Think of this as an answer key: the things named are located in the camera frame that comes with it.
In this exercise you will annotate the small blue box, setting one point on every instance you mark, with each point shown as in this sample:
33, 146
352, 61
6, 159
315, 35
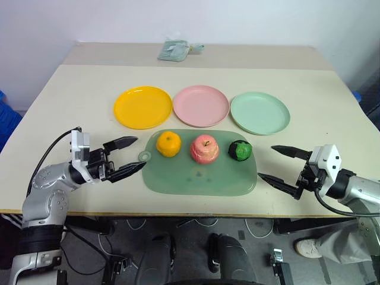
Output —
357, 96

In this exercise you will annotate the yellow plate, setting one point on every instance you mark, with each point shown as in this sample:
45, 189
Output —
142, 107

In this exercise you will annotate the dark rounded shape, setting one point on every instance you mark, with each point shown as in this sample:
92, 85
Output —
155, 258
231, 258

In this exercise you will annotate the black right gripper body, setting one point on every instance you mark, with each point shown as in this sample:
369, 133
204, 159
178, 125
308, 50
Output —
311, 178

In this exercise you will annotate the orange fruit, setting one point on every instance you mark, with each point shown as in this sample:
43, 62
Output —
168, 145

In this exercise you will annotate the pink plate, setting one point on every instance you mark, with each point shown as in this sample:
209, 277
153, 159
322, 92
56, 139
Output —
201, 106

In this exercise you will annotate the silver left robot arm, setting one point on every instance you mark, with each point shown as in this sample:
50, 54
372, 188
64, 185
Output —
44, 202

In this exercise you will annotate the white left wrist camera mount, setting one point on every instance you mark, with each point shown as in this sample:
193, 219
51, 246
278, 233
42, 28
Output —
80, 145

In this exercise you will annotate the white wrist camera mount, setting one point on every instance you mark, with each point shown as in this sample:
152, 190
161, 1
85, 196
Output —
329, 157
80, 145

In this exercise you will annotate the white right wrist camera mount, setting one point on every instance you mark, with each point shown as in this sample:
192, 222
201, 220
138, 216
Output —
329, 157

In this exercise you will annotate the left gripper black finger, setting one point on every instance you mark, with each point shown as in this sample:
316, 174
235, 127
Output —
126, 171
121, 142

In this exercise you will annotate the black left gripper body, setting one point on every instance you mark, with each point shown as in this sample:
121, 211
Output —
99, 166

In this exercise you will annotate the green vegetable toy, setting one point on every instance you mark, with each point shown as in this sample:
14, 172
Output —
240, 150

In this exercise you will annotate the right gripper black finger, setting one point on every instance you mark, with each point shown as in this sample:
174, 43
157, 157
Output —
292, 151
282, 184

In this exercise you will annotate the black table frame bar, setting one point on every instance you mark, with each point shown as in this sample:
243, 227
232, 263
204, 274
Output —
89, 225
311, 226

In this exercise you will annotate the white shoe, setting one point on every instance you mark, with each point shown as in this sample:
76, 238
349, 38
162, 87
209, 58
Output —
307, 248

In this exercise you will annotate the green translucent cutting board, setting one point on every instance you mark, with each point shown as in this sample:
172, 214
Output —
202, 181

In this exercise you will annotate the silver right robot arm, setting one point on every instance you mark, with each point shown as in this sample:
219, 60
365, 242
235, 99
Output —
365, 190

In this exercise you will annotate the pink red apple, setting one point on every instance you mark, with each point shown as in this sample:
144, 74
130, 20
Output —
205, 150

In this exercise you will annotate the blue plastic crates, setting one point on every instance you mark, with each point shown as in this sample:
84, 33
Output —
7, 121

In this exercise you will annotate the grey trouser leg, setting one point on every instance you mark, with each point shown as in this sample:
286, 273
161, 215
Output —
344, 246

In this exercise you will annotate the light green plate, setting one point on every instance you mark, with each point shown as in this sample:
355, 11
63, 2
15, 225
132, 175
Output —
259, 114

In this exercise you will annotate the black metal stand foot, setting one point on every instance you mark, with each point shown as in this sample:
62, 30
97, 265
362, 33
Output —
282, 267
117, 268

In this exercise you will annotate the clear bag of green cloths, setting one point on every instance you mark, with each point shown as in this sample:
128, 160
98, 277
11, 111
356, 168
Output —
173, 52

